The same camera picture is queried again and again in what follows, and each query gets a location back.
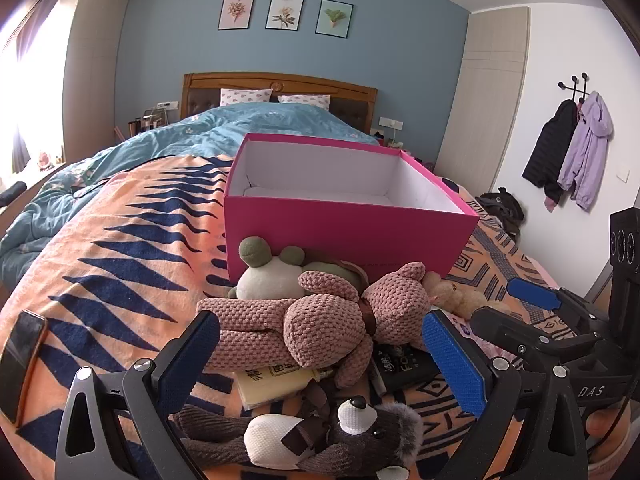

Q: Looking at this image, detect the wooden bed headboard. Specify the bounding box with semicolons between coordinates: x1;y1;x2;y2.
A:
181;72;378;133

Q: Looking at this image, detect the beige wardrobe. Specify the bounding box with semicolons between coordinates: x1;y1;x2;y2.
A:
435;6;531;196

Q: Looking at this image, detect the yellow tissue pack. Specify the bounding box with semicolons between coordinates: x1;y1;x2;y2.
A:
235;365;336;410

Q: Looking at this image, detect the blue floral duvet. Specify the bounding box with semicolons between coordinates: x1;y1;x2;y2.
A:
0;102;381;286

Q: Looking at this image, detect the black wall coat rack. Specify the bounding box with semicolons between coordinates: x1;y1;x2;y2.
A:
557;74;591;103

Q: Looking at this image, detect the dark brown plush toy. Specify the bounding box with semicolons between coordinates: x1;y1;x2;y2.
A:
172;382;425;472

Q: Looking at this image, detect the pink cardboard box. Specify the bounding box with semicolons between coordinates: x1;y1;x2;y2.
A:
223;133;480;283

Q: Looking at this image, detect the lilac jacket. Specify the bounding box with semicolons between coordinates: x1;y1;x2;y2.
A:
557;91;614;211

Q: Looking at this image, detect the smartphone with orange case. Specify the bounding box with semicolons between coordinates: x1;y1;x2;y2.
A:
0;310;49;428

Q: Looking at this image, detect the orange patterned blanket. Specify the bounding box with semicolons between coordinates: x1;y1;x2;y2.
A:
0;152;561;480

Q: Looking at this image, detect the pink knitted teddy bear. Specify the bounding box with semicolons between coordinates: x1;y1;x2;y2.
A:
195;261;432;390

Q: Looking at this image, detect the framed white flower picture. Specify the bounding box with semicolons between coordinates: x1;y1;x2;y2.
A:
266;0;305;30

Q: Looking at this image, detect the green frog plush toy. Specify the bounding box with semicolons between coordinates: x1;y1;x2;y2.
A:
227;236;371;301

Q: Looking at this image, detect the black jacket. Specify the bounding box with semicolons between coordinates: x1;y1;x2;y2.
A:
521;99;581;203

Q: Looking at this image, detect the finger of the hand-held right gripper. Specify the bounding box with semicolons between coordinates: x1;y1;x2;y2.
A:
506;276;610;333
470;304;601;378

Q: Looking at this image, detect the black tissue pack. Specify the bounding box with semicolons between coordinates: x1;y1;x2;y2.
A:
370;342;441;393

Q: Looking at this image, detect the white dotted pillow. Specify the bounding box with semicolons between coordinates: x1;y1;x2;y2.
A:
277;94;332;111
220;87;273;107

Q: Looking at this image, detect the small plush bear pink dress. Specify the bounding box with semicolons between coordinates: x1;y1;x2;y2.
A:
425;271;506;318

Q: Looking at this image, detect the dark bag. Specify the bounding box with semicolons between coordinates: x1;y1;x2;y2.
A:
477;187;526;241

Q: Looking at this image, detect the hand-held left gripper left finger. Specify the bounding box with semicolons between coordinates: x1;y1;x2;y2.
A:
54;310;221;480

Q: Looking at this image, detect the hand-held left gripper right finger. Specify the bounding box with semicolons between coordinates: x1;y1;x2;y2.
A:
421;310;591;480

